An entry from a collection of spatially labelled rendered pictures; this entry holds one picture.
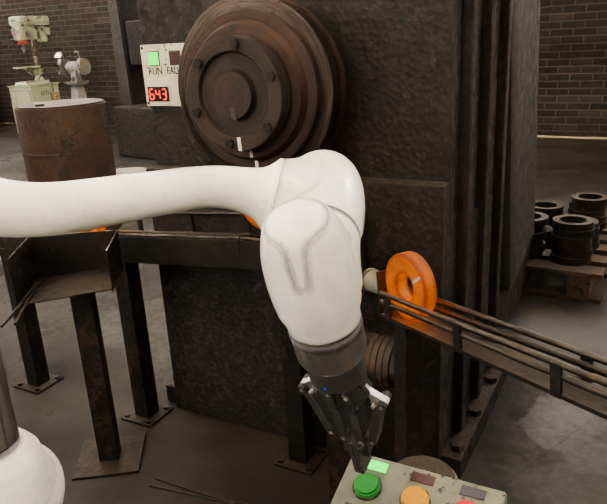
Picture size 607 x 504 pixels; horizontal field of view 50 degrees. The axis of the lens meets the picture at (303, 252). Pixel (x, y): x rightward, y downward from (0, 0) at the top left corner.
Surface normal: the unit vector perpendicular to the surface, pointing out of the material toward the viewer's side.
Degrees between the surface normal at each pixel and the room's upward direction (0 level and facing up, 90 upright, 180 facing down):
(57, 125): 90
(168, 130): 90
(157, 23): 90
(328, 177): 24
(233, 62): 90
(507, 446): 0
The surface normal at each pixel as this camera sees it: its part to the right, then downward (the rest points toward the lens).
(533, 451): -0.06, -0.95
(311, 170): 0.05, -0.77
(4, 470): 0.48, -0.45
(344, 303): 0.58, 0.40
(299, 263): -0.12, 0.42
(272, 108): -0.47, 0.31
